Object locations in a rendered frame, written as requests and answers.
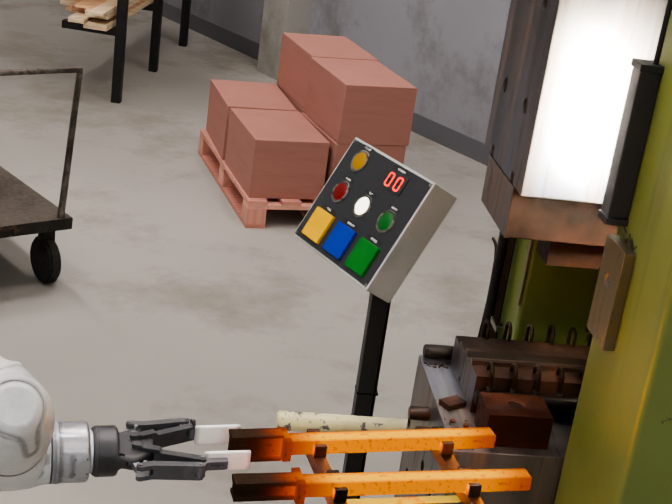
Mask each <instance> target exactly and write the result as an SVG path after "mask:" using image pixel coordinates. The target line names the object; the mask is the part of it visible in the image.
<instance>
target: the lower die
mask: <svg viewBox="0 0 672 504"><path fill-rule="evenodd" d="M528 342H529V341H520V340H511V342H508V341H507V339H495V338H489V340H486V339H485V338H482V337H470V336H457V335H456V337H455V342H454V348H453V353H452V358H451V367H452V369H453V372H454V374H455V377H456V379H457V382H458V384H459V386H460V389H461V391H462V394H463V396H464V399H465V401H467V403H466V404H467V406H468V409H469V411H470V412H474V413H476V410H477V406H476V405H475V404H474V401H473V398H474V392H475V391H476V390H486V388H487V386H488V383H489V378H490V370H486V367H487V364H488V362H493V364H494V368H495V374H494V379H493V384H492V388H493V390H492V391H500V392H509V391H510V388H511V387H512V382H513V377H514V371H513V372H510V371H509V370H510V366H511V364H513V363H515V364H516V365H517V367H518V378H517V383H516V393H527V394H533V390H534V389H535V385H536V380H537V373H536V374H534V373H532V372H533V368H534V366H536V365H539V366H540V368H541V382H540V386H539V394H541V395H555V396H556V391H558V388H559V383H560V374H559V376H558V375H555V373H556V370H557V368H558V367H562V368H563V369H564V373H565V379H564V384H563V389H562V393H563V394H562V396H568V397H579V393H580V389H581V385H582V380H583V375H582V377H578V374H579V371H580V370H581V369H585V367H578V366H565V365H552V364H539V363H526V362H513V361H500V360H487V359H474V358H471V362H470V363H469V361H468V359H467V353H468V350H472V351H485V352H497V353H510V354H523V355H536V356H549V357H562V358H574V359H588V354H589V350H590V346H583V345H575V347H572V346H571V345H570V344H558V343H554V345H550V343H545V342H532V343H528ZM459 377H460V381H459ZM550 412H551V414H552V416H553V418H559V419H573V420H574V415H575V413H567V412H553V411H550Z"/></svg>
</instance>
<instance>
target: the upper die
mask: <svg viewBox="0 0 672 504"><path fill-rule="evenodd" d="M481 201H482V202H483V204H484V206H485V207H486V209H487V211H488V212H489V214H490V215H491V217H492V219H493V220H494V222H495V223H496V225H497V227H498V228H499V230H500V231H501V233H502V235H503V236H504V237H507V238H518V239H529V240H540V241H551V242H562V243H572V244H583V245H594V246H605V243H606V239H607V234H616V233H617V228H618V226H611V225H605V224H604V223H603V222H602V220H601V219H600V218H599V217H598V216H597V214H598V210H599V209H601V207H602V204H599V203H589V202H578V201H568V200H557V199H547V198H537V197H526V196H521V195H520V194H519V192H518V191H517V190H516V188H515V187H514V185H513V182H511V181H510V180H509V179H508V177H507V176H506V174H505V173H504V172H503V170H502V169H501V167H500V166H499V165H498V163H497V162H496V161H495V159H494V158H493V155H491V154H489V159H488V165H487V170H486V175H485V181H484V186H483V192H482V197H481Z"/></svg>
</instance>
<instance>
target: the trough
mask: <svg viewBox="0 0 672 504"><path fill-rule="evenodd" d="M471 358H474V359H487V360H500V361H513V362H526V363H539V364H552V365H565V366H578V367H586V363H587V359H574V358H562V357H549V356H536V355H523V354H510V353H497V352H485V351H472V350H468V353H467V359H468V361H469V363H470V362H471Z"/></svg>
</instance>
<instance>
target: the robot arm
mask: <svg viewBox="0 0 672 504"><path fill-rule="evenodd" d="M189 421H190V422H189ZM180 424H181V425H180ZM140 429H141V431H140ZM229 429H241V426H240V424H231V425H196V420H195V419H189V418H173V419H161V420H149V421H135V420H127V421H126V429H125V431H123V432H118V429H117V427H116V426H115V425H94V426H93V427H92V428H91V430H89V425H88V423H87V422H86V421H61V422H58V421H55V413H54V407H53V403H52V400H51V398H50V396H49V394H48V392H47V391H46V390H45V388H44V387H43V386H42V385H41V384H40V383H39V382H38V381H37V380H36V379H35V378H34V377H32V376H31V374H30V373H29V372H28V371H27V370H26V369H25V368H24V367H23V366H22V364H21V363H20V362H18V361H11V360H7V359H5V358H3V357H2V356H0V492H1V491H17V490H25V489H30V488H33V487H36V486H40V485H45V484H59V483H84V482H86V481H87V480H88V478H89V473H91V475H92V476H94V477H112V476H116V475H117V473H118V470H120V469H127V470H134V472H135V473H136V477H135V480H136V481H139V482H141V481H147V480H195V481H201V480H203V478H204V477H205V472H206V471H213V470H238V469H249V467H250V458H251V451H250V450H233V451H205V452H204V456H203V455H197V454H190V453H184V452H177V451H171V450H164V449H162V448H163V447H167V446H171V445H176V444H180V443H184V442H188V441H192V440H194V444H218V443H229Z"/></svg>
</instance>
